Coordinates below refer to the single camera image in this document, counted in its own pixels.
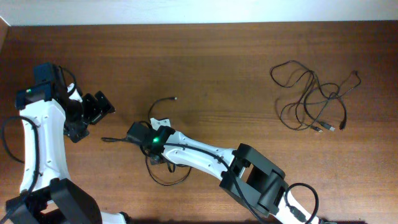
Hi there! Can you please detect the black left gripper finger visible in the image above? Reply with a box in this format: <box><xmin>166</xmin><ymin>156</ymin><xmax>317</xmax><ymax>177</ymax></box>
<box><xmin>95</xmin><ymin>91</ymin><xmax>115</xmax><ymax>116</ymax></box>
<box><xmin>82</xmin><ymin>93</ymin><xmax>102</xmax><ymax>125</ymax></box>

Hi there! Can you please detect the black USB cable bundle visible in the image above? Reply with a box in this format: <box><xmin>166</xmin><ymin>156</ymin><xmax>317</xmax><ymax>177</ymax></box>
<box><xmin>101</xmin><ymin>96</ymin><xmax>193</xmax><ymax>187</ymax></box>

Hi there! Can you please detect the long black USB cable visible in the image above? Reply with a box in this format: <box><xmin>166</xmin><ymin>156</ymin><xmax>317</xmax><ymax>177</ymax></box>
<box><xmin>269</xmin><ymin>60</ymin><xmax>336</xmax><ymax>133</ymax></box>

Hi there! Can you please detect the short black USB cable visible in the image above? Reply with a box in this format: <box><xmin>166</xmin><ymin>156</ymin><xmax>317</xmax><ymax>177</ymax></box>
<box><xmin>303</xmin><ymin>70</ymin><xmax>363</xmax><ymax>131</ymax></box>

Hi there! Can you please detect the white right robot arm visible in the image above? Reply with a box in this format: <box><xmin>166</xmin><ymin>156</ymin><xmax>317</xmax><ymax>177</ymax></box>
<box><xmin>127</xmin><ymin>122</ymin><xmax>324</xmax><ymax>224</ymax></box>

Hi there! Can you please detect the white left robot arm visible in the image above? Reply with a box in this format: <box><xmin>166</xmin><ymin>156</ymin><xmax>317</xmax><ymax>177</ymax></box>
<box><xmin>1</xmin><ymin>63</ymin><xmax>131</xmax><ymax>223</ymax></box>

